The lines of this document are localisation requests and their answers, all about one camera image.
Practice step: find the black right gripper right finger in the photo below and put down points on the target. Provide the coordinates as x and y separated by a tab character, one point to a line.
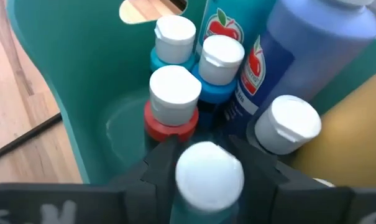
268	193

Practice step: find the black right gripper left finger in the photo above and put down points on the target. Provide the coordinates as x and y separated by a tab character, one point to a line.
153	186

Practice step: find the small teal paint bottle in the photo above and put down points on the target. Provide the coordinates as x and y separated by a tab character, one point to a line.
175	37
208	177

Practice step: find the small dark paint bottle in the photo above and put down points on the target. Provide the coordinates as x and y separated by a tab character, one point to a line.
287	124

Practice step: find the small red paint bottle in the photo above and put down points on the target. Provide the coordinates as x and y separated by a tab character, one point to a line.
173	93

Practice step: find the large yellow paint bottle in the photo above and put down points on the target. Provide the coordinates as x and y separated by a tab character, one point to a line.
352	133

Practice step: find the thin black paintbrush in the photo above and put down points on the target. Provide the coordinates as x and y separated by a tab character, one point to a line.
26	138

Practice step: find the small blue paint bottle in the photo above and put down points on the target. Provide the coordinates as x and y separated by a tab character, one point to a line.
220	59

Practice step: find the large purple paint bottle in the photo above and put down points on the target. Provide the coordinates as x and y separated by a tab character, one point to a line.
315	46

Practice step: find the large light blue paint bottle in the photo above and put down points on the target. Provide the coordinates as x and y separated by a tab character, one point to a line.
225	25

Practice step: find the teal plastic bin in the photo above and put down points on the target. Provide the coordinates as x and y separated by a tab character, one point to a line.
82	77

